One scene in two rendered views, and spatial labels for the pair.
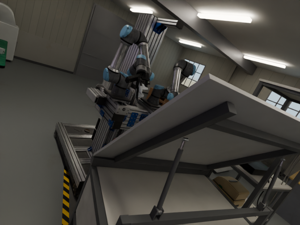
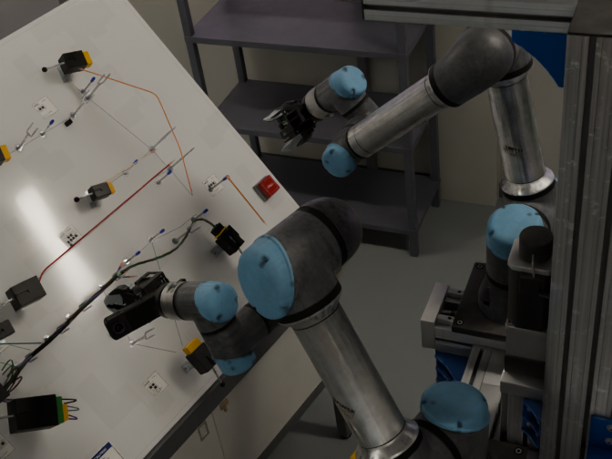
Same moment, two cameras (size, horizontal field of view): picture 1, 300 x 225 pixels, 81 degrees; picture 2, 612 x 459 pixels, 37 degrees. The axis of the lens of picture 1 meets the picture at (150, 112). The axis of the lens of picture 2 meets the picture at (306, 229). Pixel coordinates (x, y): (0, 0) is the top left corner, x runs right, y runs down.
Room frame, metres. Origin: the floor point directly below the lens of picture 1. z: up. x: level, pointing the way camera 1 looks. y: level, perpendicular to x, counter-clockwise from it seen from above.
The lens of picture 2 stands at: (3.01, -0.51, 2.62)
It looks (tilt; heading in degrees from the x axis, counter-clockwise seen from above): 39 degrees down; 161
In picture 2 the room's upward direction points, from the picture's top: 9 degrees counter-clockwise
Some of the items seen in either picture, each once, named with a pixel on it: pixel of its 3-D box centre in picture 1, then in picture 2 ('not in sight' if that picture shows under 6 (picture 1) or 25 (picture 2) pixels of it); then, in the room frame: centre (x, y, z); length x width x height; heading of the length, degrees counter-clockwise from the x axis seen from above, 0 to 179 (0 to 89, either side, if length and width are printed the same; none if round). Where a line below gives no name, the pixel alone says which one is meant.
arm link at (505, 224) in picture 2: (122, 79); (515, 242); (1.77, 0.38, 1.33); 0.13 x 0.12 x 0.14; 128
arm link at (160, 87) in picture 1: (158, 90); (453, 424); (2.12, 0.01, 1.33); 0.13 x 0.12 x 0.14; 113
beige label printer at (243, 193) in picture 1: (228, 188); not in sight; (1.66, -1.05, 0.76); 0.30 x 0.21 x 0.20; 34
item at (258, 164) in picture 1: (248, 161); not in sight; (1.69, -1.09, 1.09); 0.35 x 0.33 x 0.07; 121
